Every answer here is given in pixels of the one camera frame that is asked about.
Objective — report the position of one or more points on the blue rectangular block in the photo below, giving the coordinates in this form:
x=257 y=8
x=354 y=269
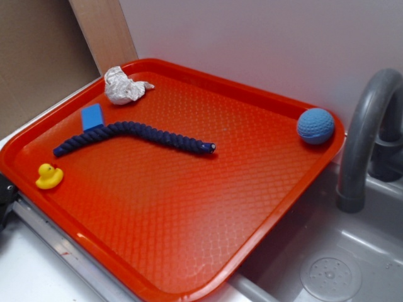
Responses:
x=92 y=117

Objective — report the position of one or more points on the red plastic tray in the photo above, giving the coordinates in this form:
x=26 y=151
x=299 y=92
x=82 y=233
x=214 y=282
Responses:
x=172 y=225

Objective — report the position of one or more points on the crumpled white paper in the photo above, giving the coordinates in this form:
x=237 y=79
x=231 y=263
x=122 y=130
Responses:
x=121 y=90

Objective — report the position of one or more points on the blue dimpled ball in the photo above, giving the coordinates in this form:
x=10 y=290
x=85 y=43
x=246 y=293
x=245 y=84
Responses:
x=315 y=126

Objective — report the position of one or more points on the grey plastic sink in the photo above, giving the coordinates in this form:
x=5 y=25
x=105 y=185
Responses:
x=316 y=252

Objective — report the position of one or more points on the yellow rubber duck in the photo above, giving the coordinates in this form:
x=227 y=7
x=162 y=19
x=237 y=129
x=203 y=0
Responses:
x=49 y=176

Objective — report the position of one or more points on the wooden board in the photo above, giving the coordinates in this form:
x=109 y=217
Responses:
x=106 y=32

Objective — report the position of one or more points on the grey plastic faucet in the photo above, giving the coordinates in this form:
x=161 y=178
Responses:
x=374 y=141

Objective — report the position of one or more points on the brown cardboard panel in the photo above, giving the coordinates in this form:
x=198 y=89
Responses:
x=44 y=59

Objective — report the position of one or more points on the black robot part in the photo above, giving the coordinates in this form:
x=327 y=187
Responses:
x=8 y=196

